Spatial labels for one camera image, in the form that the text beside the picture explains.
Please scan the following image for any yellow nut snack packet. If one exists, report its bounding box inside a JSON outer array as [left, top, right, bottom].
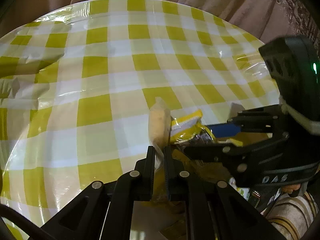
[[170, 109, 215, 144]]

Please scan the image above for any blue peanut snack bag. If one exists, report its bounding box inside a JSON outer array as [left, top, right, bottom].
[[207, 123, 241, 138]]

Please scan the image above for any beige small snack packet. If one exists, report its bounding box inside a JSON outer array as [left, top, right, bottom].
[[148, 97, 171, 151]]

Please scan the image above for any right hand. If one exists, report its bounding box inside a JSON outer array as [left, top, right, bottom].
[[281, 184, 301, 196]]

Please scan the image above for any yellow checked plastic tablecloth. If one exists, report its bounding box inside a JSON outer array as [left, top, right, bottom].
[[1, 0, 279, 226]]

